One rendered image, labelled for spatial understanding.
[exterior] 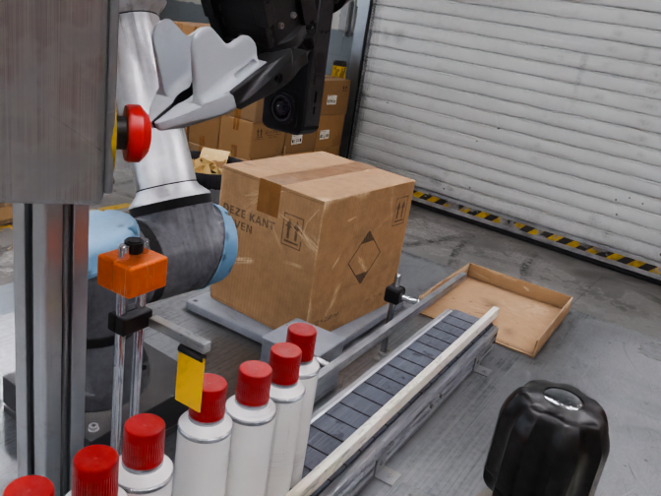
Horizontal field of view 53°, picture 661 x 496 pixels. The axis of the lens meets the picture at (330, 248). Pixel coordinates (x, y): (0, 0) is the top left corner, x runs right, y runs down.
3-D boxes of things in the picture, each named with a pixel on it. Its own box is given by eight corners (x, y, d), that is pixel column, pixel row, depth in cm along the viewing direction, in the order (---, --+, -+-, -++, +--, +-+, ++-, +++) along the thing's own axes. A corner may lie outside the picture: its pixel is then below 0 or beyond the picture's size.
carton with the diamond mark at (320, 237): (303, 345, 118) (325, 201, 109) (209, 297, 131) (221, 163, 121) (391, 302, 142) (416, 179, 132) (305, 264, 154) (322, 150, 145)
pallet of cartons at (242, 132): (239, 221, 434) (258, 39, 394) (149, 187, 474) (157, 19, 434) (337, 194, 531) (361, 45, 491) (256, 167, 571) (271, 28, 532)
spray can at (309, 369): (281, 500, 77) (305, 344, 70) (249, 476, 80) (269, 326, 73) (310, 479, 81) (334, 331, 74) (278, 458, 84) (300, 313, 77)
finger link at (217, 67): (128, 63, 41) (220, -6, 46) (159, 141, 45) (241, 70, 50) (165, 72, 39) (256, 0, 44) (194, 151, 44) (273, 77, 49)
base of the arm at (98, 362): (67, 428, 82) (64, 360, 79) (15, 372, 92) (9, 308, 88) (171, 385, 93) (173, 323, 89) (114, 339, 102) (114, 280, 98)
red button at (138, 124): (106, 107, 41) (155, 111, 42) (100, 96, 44) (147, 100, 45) (104, 167, 42) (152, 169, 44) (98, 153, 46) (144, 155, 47)
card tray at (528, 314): (533, 358, 131) (538, 340, 130) (415, 312, 143) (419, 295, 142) (569, 312, 156) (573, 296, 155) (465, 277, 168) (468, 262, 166)
